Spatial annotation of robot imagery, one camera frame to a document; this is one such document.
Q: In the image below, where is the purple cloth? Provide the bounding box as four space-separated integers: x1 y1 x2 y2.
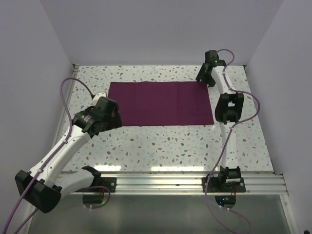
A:
108 81 214 126

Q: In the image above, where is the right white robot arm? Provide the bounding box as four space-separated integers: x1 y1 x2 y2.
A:
196 58 244 193

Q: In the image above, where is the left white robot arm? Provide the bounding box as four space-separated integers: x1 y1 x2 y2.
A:
15 97 122 214

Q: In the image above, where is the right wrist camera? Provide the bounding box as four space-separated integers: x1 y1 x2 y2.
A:
204 50 226 67

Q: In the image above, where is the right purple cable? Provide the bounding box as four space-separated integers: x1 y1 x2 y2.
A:
203 48 261 234

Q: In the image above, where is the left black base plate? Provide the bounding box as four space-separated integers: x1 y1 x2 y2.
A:
92 177 117 193

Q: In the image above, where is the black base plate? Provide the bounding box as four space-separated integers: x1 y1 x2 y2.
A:
92 177 117 193
201 177 246 193

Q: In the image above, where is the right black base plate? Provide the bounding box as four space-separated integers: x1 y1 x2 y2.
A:
201 177 246 193

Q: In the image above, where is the aluminium front rail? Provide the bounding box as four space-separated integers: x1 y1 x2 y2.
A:
101 172 288 195

